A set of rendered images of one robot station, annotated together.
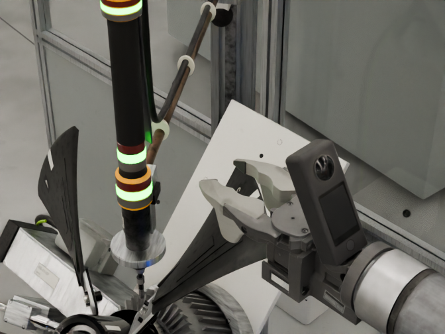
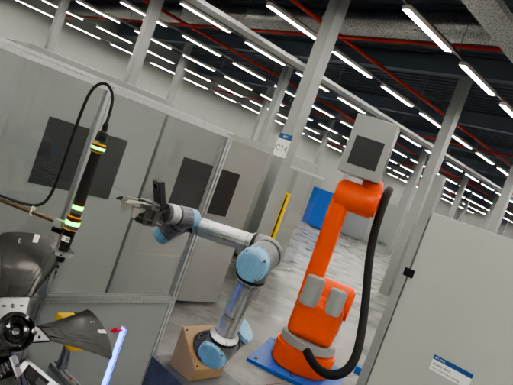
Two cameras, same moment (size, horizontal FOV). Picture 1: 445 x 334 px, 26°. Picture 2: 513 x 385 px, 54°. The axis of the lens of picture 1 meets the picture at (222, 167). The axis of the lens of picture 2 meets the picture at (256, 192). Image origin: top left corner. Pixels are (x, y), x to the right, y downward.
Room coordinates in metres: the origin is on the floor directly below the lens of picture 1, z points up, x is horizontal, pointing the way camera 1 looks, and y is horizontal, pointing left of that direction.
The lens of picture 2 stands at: (0.60, 1.71, 1.93)
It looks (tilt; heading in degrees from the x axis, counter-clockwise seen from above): 3 degrees down; 263
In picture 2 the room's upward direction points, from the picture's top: 20 degrees clockwise
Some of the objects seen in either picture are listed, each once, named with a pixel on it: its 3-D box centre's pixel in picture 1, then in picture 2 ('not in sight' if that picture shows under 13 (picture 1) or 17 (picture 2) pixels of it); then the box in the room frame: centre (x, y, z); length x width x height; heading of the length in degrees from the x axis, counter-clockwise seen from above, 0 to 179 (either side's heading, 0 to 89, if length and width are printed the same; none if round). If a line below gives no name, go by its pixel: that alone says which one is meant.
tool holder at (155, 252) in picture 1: (138, 216); (64, 238); (0.93, 0.11, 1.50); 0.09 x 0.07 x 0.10; 170
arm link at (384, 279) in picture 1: (393, 289); (169, 213); (0.65, -0.16, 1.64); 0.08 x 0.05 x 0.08; 135
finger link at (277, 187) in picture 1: (269, 191); (124, 204); (0.80, -0.05, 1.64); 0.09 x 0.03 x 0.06; 33
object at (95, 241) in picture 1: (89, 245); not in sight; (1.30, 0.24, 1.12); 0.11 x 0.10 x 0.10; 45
